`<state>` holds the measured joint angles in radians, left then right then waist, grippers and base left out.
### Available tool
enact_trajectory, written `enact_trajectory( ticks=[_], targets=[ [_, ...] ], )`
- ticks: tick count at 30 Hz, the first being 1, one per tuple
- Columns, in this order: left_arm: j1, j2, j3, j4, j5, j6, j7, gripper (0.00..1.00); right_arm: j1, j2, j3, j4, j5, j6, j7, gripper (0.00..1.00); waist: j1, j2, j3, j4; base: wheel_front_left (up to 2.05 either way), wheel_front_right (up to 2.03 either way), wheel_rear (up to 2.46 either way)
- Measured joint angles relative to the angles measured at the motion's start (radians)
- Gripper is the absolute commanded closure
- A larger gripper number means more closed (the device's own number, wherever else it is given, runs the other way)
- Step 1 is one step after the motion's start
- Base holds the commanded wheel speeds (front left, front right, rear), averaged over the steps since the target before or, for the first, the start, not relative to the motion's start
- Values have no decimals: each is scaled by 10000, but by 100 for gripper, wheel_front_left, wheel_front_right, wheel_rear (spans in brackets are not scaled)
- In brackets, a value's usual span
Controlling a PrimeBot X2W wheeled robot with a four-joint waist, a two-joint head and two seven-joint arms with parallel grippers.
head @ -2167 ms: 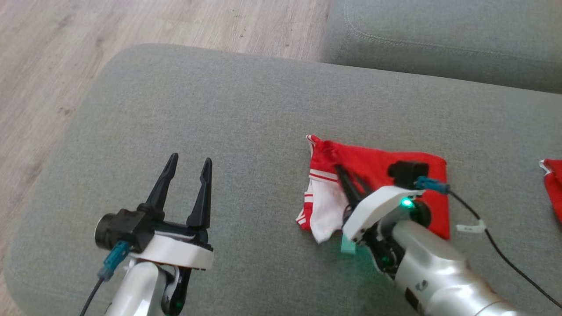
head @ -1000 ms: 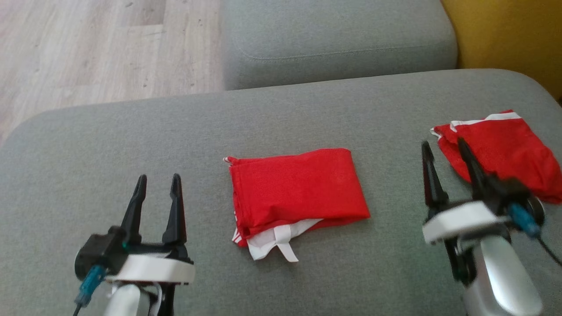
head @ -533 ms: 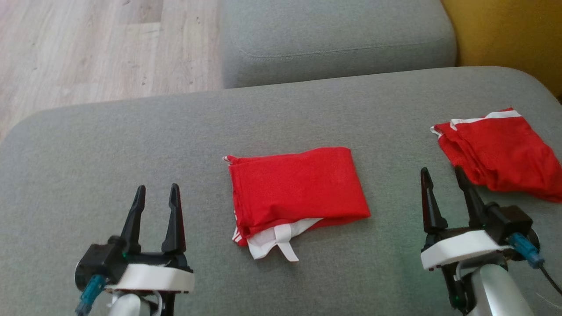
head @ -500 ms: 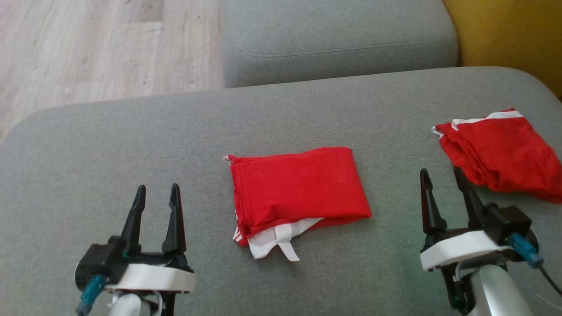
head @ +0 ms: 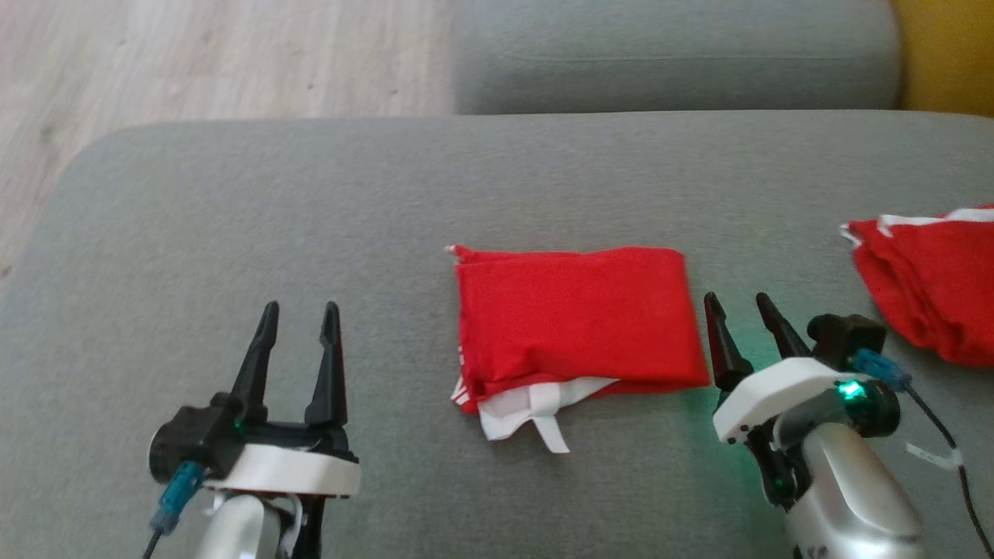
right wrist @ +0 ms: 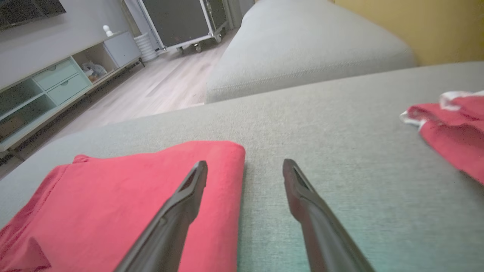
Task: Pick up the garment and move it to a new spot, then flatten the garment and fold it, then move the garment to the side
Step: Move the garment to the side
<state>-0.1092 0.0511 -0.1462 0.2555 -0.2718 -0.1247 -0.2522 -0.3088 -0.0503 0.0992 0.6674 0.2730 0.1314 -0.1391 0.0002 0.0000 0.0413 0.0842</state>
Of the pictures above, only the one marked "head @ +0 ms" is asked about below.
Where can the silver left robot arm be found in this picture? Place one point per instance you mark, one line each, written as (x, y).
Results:
(241, 528)

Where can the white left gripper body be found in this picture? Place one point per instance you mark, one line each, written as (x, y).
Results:
(287, 466)

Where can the red number 23 jersey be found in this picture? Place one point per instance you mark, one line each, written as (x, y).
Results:
(575, 318)

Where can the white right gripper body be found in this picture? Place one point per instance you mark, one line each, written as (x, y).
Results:
(769, 396)

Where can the yellow upholstered seat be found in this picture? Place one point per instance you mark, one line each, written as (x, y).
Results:
(947, 54)

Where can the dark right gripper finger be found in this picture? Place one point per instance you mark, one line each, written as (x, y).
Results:
(726, 349)
(783, 330)

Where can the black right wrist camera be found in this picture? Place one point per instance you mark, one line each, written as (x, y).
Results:
(846, 341)

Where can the red shorts with white stripe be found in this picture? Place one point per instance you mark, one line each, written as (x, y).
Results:
(932, 287)

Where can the grey sofa backrest cushion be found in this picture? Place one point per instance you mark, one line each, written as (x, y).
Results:
(675, 54)

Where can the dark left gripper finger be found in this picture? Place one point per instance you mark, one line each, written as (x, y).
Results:
(328, 373)
(255, 365)

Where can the grey fabric sofa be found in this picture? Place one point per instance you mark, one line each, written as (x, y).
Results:
(311, 233)

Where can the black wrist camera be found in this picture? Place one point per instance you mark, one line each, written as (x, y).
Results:
(846, 341)
(194, 439)

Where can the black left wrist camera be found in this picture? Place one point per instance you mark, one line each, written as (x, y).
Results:
(194, 439)

